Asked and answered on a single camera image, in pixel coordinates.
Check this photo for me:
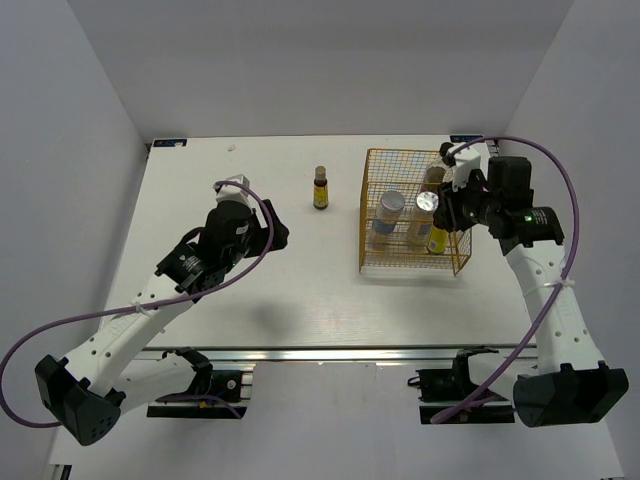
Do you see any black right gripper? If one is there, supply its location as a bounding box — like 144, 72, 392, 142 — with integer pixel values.
433, 170, 499, 233

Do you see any white granule jar silver lid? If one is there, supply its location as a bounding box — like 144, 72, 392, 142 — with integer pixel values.
406, 191, 439, 247

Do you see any small yellow-label bottle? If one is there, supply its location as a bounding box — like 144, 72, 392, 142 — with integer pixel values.
427, 225, 449, 254
313, 166, 329, 210

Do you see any dark sauce bottle red label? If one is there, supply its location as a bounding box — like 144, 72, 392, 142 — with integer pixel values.
422, 157, 452, 193

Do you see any white jar blue label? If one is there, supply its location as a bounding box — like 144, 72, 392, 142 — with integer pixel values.
372, 190, 406, 237

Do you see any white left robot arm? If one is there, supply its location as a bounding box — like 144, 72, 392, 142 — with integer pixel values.
35, 200, 289, 446

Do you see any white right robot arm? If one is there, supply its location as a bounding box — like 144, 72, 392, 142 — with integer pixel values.
431, 153, 629, 427

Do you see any blue right corner sticker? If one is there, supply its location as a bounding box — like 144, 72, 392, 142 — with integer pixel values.
449, 134, 483, 144

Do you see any blue corner sticker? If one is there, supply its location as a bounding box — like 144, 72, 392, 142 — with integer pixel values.
449, 134, 483, 144
152, 138, 187, 148

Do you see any blue left corner sticker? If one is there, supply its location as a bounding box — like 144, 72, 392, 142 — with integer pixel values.
152, 138, 187, 148

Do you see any yellow wire rack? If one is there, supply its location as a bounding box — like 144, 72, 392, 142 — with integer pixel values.
359, 148, 472, 274

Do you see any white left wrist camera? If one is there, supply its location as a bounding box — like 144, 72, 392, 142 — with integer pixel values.
213, 174, 251, 210

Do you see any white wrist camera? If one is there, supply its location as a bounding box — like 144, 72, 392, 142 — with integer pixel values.
439, 142, 481, 192
213, 174, 251, 210

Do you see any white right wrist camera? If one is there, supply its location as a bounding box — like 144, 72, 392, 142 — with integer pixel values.
439, 142, 481, 192

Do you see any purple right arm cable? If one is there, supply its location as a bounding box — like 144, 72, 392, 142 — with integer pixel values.
430, 135, 581, 425

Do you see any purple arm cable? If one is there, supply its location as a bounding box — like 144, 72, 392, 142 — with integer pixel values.
0, 180, 276, 430
430, 135, 581, 425

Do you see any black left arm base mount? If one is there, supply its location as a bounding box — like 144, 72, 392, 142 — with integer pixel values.
146, 347, 253, 420

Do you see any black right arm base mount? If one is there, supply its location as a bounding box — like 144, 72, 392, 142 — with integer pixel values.
407, 347, 515, 425

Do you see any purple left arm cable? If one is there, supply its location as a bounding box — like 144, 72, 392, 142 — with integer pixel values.
0, 180, 276, 430

